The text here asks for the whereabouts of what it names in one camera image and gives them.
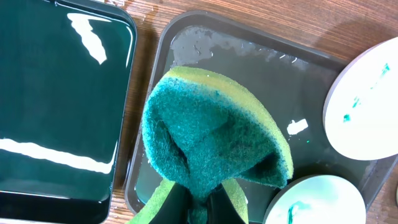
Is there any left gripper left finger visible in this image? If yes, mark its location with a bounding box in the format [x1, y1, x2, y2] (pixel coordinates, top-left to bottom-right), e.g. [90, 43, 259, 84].
[149, 184, 192, 224]

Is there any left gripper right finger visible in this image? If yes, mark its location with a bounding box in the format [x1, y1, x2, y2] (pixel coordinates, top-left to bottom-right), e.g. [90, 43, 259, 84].
[206, 184, 244, 224]

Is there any green and yellow sponge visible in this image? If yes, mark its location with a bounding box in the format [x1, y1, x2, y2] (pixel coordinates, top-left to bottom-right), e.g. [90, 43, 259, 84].
[132, 66, 294, 223]

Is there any white plate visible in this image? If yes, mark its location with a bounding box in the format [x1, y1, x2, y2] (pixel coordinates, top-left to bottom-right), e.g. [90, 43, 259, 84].
[263, 175, 366, 224]
[323, 38, 397, 161]

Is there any dark grey serving tray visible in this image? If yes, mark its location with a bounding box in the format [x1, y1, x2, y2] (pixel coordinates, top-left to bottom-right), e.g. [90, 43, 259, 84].
[124, 9, 398, 224]

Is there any black rectangular water tub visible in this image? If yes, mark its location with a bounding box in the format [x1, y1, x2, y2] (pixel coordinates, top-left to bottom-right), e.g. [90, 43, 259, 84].
[1, 0, 137, 223]

